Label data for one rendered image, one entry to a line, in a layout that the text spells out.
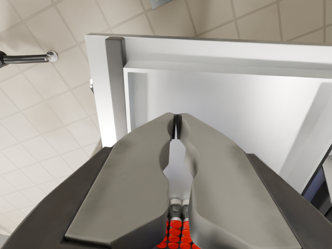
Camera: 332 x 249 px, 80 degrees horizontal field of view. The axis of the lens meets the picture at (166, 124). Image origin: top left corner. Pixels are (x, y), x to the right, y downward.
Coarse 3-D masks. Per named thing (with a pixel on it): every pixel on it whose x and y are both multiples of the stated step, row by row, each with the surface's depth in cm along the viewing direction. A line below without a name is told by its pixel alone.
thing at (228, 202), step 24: (192, 120) 11; (192, 144) 9; (216, 144) 9; (192, 168) 9; (216, 168) 8; (240, 168) 8; (192, 192) 7; (216, 192) 7; (240, 192) 7; (264, 192) 7; (192, 216) 7; (216, 216) 6; (240, 216) 6; (264, 216) 6; (192, 240) 7; (216, 240) 6; (240, 240) 5; (264, 240) 5; (288, 240) 5
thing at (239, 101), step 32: (128, 64) 22; (160, 64) 23; (192, 64) 23; (128, 96) 23; (160, 96) 26; (192, 96) 26; (224, 96) 26; (256, 96) 26; (288, 96) 26; (320, 96) 26; (128, 128) 25; (224, 128) 29; (256, 128) 28; (288, 128) 28; (320, 128) 27; (288, 160) 31; (320, 160) 27
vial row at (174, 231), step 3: (171, 228) 35; (174, 228) 34; (177, 228) 34; (180, 228) 35; (183, 228) 35; (171, 231) 35; (174, 231) 35; (177, 231) 35; (180, 231) 35; (183, 231) 34; (186, 231) 34; (189, 231) 34; (171, 234) 35; (174, 234) 35; (177, 234) 35; (183, 234) 35; (186, 234) 35; (189, 234) 35
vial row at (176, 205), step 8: (168, 200) 37; (176, 200) 36; (184, 200) 37; (168, 208) 36; (176, 208) 35; (184, 208) 35; (168, 216) 35; (176, 216) 34; (184, 216) 34; (176, 224) 34; (184, 224) 33
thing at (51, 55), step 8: (0, 56) 99; (8, 56) 100; (16, 56) 101; (24, 56) 102; (32, 56) 103; (40, 56) 104; (48, 56) 107; (56, 56) 110; (0, 64) 100; (8, 64) 105
